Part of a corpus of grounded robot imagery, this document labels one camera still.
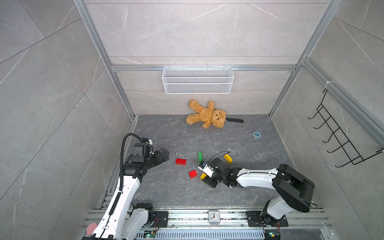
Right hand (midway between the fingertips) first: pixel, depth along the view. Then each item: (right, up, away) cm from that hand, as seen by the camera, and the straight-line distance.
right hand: (206, 176), depth 87 cm
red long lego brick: (-16, +8, +6) cm, 19 cm away
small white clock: (+3, -16, -14) cm, 21 cm away
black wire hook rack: (+59, +18, -26) cm, 67 cm away
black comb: (+25, +35, +30) cm, 53 cm away
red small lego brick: (-8, +1, +1) cm, 8 cm away
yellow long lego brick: (+14, +10, +6) cm, 18 cm away
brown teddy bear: (+9, +37, +20) cm, 43 cm away
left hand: (-24, +15, -8) cm, 30 cm away
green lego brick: (-4, +10, +6) cm, 13 cm away
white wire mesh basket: (-5, +62, +14) cm, 64 cm away
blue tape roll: (+38, +24, +20) cm, 50 cm away
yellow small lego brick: (-2, +1, -2) cm, 3 cm away
